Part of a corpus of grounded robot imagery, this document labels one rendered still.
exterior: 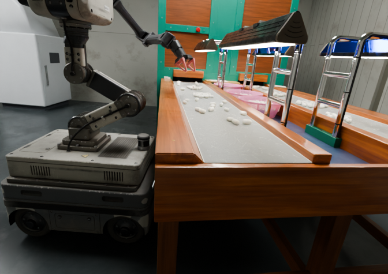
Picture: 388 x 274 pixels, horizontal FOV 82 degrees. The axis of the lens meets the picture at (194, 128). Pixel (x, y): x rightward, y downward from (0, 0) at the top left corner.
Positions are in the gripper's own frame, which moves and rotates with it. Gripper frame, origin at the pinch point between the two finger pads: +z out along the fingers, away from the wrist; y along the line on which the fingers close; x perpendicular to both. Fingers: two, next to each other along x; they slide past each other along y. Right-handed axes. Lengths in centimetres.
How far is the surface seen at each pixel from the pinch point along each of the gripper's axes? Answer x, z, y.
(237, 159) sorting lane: 33, 50, 65
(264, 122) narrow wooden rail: 33, 47, 29
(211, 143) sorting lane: 25, 43, 59
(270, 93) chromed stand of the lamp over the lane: 37, 37, 16
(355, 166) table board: 54, 67, 47
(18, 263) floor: -84, 49, 88
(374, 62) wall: 94, 57, -190
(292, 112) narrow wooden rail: 34, 52, -17
